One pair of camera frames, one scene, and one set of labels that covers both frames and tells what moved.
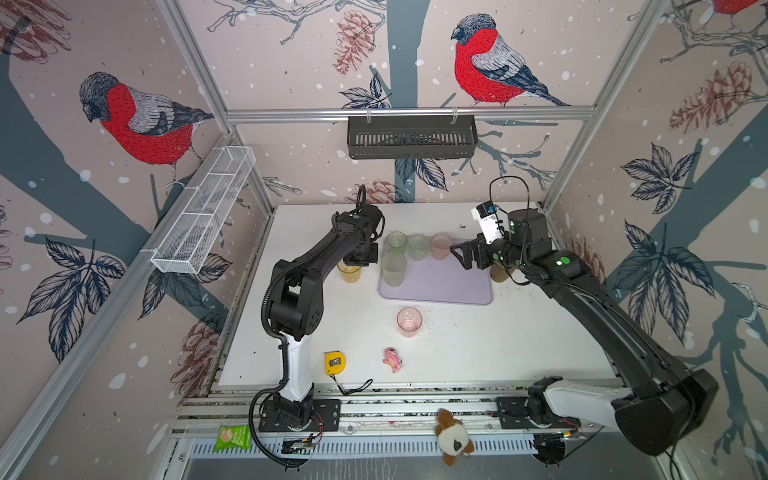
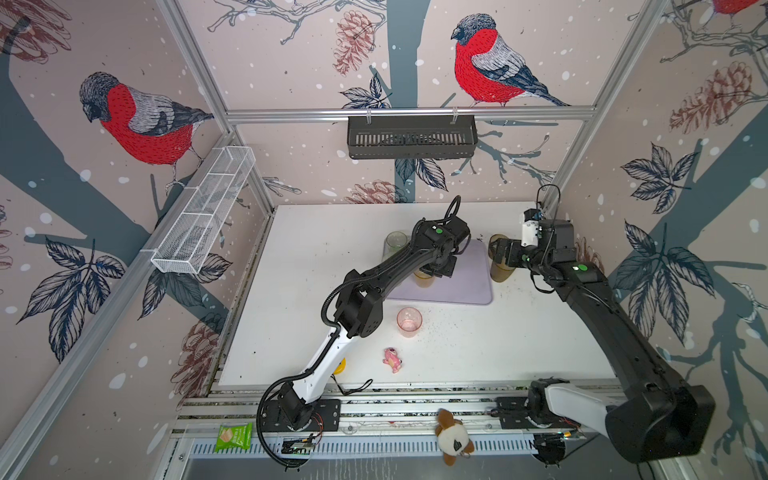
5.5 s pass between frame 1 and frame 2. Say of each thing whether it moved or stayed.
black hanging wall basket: stayed
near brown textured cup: stayed
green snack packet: stayed
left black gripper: moved
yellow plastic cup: moved
